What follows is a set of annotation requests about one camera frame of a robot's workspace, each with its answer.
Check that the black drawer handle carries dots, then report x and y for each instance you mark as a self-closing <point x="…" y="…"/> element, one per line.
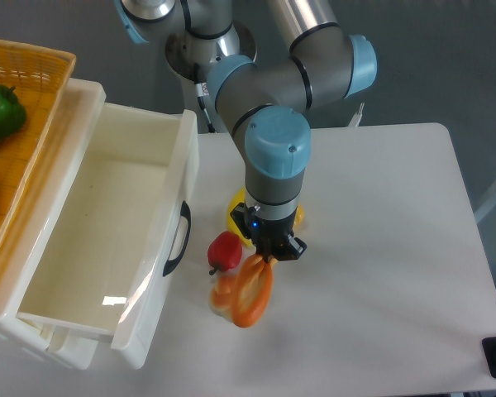
<point x="181" y="238"/>

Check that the white drawer cabinet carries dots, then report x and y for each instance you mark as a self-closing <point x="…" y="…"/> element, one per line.
<point x="24" y="244"/>

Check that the orange woven basket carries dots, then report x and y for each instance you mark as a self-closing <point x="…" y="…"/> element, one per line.
<point x="39" y="76"/>

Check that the yellow corn piece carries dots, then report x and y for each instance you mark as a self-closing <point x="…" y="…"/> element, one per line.
<point x="299" y="217"/>

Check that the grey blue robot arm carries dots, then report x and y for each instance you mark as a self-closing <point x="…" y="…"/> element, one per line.
<point x="262" y="109"/>

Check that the green bell pepper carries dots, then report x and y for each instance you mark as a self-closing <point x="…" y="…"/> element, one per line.
<point x="12" y="112"/>

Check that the red bell pepper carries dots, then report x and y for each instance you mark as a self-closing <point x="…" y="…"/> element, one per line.
<point x="224" y="253"/>

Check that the yellow banana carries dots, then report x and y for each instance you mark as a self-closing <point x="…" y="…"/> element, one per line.
<point x="232" y="217"/>

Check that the round knotted bread roll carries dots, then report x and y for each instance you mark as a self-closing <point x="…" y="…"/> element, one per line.
<point x="221" y="296"/>

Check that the open white drawer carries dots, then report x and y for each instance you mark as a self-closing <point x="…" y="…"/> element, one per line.
<point x="100" y="275"/>

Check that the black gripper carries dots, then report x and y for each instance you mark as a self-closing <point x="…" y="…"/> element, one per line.
<point x="273" y="238"/>

